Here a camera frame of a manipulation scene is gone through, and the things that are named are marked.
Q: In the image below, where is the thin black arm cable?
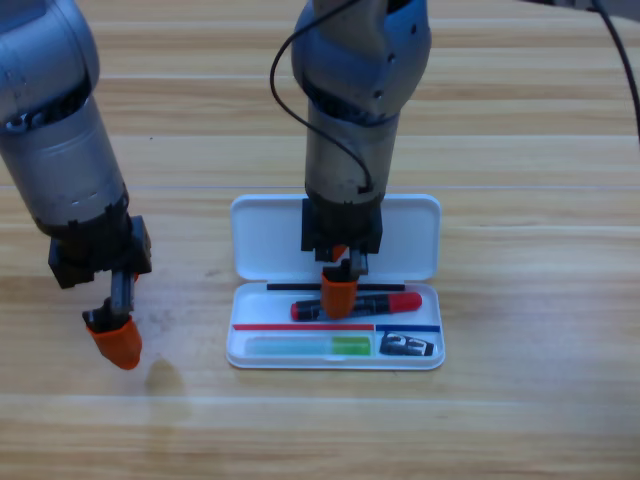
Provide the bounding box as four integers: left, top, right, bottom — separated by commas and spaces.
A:
269, 0, 375, 194

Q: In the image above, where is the red and black marker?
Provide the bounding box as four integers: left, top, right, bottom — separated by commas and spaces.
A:
290, 292, 424, 321

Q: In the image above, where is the black eraser with white print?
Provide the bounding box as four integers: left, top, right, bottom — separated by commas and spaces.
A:
378, 332, 435, 357

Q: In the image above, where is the thick black cable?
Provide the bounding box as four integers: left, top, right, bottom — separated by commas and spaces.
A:
589, 0, 640, 146

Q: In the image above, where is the green highlighter pen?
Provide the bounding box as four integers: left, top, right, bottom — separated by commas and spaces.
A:
244, 335, 372, 357

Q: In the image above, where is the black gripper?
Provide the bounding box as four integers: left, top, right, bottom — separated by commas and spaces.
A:
47, 199, 154, 371
301, 192, 384, 320

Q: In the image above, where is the white Unitree pencil case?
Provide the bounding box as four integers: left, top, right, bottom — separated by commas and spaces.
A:
225, 193, 446, 371

